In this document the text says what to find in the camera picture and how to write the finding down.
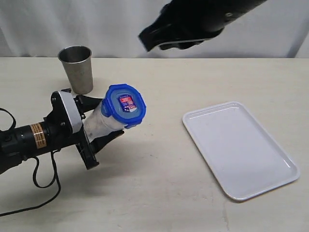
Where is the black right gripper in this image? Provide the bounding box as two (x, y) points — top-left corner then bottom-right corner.
(138, 0), (240, 52)

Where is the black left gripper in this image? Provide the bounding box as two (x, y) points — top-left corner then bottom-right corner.
(44, 95), (125, 170)

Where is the clear plastic tall container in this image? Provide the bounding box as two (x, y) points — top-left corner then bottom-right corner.
(84, 101), (126, 143)

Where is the blue snap-lock lid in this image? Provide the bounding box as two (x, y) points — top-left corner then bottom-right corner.
(101, 84), (146, 129)

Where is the stainless steel cup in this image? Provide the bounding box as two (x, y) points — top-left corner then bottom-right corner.
(58, 45), (93, 94)

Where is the white rectangular tray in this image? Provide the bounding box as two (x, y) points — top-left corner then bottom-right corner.
(182, 101), (300, 202)

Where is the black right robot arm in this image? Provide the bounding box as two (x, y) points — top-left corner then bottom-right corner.
(139, 0), (263, 52)

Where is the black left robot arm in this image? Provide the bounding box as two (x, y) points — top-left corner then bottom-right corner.
(0, 88), (124, 173)

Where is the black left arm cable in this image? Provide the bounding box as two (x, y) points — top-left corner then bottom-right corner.
(0, 107), (61, 217)

